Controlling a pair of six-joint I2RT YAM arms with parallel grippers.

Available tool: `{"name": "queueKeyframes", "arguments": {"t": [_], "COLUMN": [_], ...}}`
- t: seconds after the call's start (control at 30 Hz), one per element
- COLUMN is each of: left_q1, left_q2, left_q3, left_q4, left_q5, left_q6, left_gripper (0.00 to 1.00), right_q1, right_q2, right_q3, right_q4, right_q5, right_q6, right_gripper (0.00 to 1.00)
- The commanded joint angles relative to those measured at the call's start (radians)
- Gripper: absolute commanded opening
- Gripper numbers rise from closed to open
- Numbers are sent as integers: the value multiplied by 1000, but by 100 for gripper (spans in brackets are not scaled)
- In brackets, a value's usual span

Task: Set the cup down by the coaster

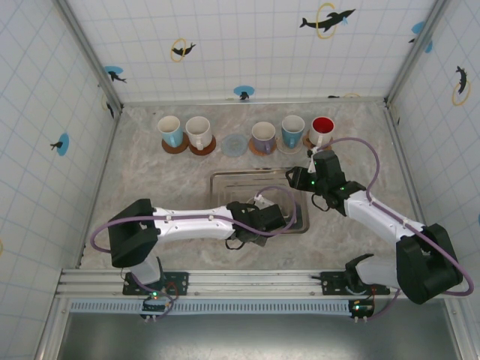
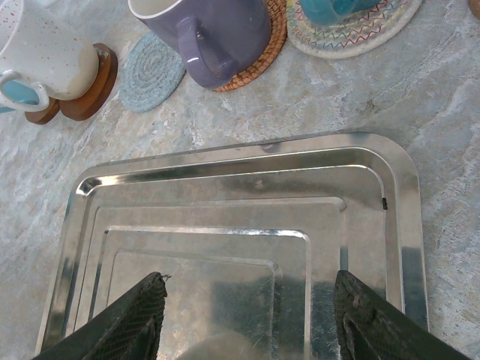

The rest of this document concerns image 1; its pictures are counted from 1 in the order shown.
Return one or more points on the paw shaped wooden coaster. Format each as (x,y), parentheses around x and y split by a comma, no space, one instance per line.
(306,142)

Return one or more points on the multicolour woven coaster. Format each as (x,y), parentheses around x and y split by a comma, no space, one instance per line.
(298,149)

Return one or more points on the white cup red inside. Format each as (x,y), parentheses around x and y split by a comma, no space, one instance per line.
(321,125)

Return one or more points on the orange rattan coaster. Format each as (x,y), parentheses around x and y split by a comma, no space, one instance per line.
(273,150)

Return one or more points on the blue floral cup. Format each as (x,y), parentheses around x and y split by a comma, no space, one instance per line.
(292,125)

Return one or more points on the purple cup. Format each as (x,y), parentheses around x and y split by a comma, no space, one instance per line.
(263,132)

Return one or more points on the grey blue woven coaster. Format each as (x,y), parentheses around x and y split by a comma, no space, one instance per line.
(234,144)

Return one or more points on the brown wooden coaster white marks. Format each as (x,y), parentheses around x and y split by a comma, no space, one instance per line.
(212,144)

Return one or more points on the plain brown wooden coaster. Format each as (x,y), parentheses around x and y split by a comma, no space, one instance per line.
(183,147)

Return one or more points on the white ceramic cup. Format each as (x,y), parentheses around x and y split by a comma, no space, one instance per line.
(197,126)

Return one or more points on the light blue cup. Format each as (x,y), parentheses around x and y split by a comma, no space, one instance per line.
(168,125)

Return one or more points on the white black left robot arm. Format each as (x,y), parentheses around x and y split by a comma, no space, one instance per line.
(187,225)

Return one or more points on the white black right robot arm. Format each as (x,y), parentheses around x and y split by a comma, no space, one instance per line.
(427,262)

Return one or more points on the metal tray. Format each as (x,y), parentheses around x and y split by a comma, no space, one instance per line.
(232,187)

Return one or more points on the grey metal panel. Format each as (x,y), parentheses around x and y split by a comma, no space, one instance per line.
(262,337)

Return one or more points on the blue circle seal sticker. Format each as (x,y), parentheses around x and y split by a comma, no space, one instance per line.
(243,90)

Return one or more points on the small blue sticker piece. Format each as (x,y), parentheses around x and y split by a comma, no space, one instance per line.
(429,47)

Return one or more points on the blue sticker with black animal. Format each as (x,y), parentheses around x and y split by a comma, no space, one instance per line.
(418,27)

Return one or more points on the blue circle shark sticker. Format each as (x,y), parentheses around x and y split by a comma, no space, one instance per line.
(113,72)

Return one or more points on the blue circle fish sticker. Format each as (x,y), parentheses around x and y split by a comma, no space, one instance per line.
(62,143)

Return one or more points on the wide aluminium base rail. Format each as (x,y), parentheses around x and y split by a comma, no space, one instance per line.
(255,279)

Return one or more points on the aluminium frame rail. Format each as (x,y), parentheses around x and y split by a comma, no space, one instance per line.
(262,101)
(102,180)
(408,168)

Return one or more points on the aluminium corner post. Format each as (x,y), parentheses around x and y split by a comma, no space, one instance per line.
(407,67)
(91,56)

